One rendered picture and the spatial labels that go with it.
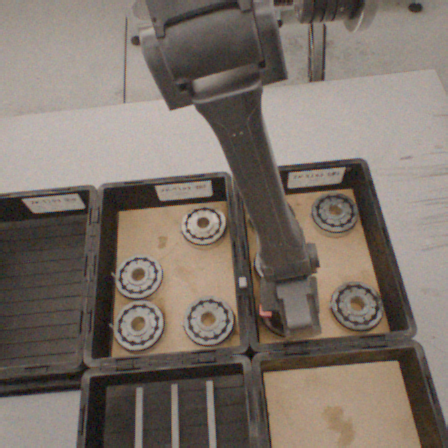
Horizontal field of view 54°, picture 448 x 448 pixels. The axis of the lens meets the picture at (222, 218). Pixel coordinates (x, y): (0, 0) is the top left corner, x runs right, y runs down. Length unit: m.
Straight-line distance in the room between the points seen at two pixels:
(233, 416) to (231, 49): 0.70
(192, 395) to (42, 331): 0.35
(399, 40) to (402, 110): 1.42
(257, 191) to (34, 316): 0.68
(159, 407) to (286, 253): 0.45
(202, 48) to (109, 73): 2.36
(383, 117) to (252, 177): 1.00
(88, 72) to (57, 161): 1.41
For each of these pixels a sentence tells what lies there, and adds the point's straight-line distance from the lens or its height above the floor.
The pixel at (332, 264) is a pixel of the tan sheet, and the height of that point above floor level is 0.83.
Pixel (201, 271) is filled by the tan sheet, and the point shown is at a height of 0.83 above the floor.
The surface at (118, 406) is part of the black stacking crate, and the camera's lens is 0.94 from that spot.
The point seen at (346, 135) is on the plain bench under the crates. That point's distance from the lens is 1.37.
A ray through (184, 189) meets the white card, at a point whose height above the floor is 0.90.
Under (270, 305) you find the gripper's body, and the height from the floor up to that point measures 0.96.
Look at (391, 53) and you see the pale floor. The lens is 2.77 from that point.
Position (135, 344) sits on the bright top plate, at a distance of 0.92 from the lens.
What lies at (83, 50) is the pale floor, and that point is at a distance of 2.92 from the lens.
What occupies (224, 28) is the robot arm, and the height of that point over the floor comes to 1.51.
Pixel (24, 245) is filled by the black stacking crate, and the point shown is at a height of 0.83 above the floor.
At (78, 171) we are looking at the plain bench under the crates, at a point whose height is 0.70.
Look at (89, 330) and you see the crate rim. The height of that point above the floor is 0.92.
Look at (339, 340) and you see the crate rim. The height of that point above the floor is 0.93.
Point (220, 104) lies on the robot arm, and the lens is 0.39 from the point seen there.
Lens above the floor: 1.72
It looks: 60 degrees down
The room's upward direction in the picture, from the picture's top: 7 degrees counter-clockwise
